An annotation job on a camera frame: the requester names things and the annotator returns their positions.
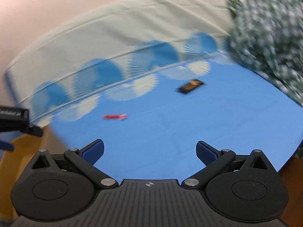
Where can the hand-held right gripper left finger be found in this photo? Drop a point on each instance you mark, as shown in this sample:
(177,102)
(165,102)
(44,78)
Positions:
(95,150)

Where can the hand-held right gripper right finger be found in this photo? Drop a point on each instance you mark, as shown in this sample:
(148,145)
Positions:
(206,152)

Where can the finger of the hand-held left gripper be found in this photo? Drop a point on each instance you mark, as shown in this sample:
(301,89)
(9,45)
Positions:
(6,146)
(34,130)

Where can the brown cardboard box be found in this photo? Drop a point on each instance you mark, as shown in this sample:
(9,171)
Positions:
(48,141)

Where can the small red candy packet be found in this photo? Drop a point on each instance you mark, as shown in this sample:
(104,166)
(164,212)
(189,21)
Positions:
(114,117)

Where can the small black snack packet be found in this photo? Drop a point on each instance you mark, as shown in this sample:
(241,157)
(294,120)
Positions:
(190,86)

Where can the blue white printed cover sheet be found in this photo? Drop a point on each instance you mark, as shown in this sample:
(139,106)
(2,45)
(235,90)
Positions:
(165,127)

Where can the green checked cloth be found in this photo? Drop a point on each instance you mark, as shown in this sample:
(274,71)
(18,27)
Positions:
(267,33)

